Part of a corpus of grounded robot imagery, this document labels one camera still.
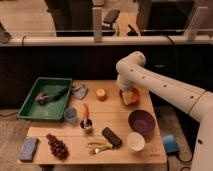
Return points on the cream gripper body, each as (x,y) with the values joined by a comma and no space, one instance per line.
(127,97)

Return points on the orange apple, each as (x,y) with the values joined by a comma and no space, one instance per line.
(101,94)

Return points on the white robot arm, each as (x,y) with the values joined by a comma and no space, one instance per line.
(194,101)

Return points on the small metal cup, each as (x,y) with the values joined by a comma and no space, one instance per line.
(86,125)

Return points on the blue plastic cup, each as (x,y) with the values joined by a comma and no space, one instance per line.
(70,114)

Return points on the orange bowl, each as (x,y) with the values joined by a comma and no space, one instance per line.
(135,97)

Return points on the purple bowl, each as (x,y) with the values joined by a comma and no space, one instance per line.
(141,121)

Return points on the black remote control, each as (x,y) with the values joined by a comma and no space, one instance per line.
(111,137)

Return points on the orange carrot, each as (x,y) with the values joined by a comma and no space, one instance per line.
(86,111)

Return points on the grey crumpled cloth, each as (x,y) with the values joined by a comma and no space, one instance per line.
(80,92)

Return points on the yellow banana peel piece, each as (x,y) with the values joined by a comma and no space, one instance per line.
(99,145)

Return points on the blue tape roll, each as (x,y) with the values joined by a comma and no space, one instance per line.
(170,144)

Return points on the black office chair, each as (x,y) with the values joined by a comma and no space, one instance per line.
(108,21)

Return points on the green plastic tray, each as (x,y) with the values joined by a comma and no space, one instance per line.
(52,111)

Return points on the black tool in tray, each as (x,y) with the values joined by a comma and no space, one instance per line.
(42,98)

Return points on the bunch of dark grapes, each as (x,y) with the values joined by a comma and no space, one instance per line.
(58,147)

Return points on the blue sponge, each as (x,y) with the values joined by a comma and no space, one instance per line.
(28,149)

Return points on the wooden post left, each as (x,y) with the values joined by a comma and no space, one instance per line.
(97,24)

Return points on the wooden post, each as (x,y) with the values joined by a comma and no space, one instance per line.
(97,24)
(195,23)

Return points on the wooden post right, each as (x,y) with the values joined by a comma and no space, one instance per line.
(195,23)

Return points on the white horizontal rail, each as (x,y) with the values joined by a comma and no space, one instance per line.
(106,41)

